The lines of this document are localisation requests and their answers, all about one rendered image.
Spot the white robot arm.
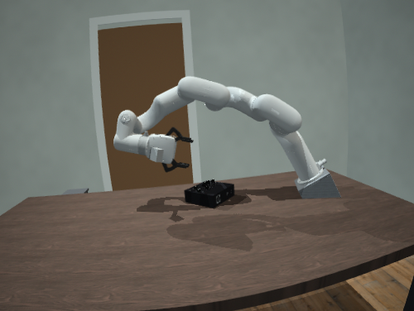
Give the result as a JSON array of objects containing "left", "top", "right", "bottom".
[{"left": 113, "top": 76, "right": 326, "bottom": 185}]

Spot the black lighting desk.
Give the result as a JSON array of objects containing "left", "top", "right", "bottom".
[{"left": 185, "top": 179, "right": 234, "bottom": 208}]

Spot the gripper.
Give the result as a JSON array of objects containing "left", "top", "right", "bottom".
[{"left": 145, "top": 127, "right": 194, "bottom": 172}]

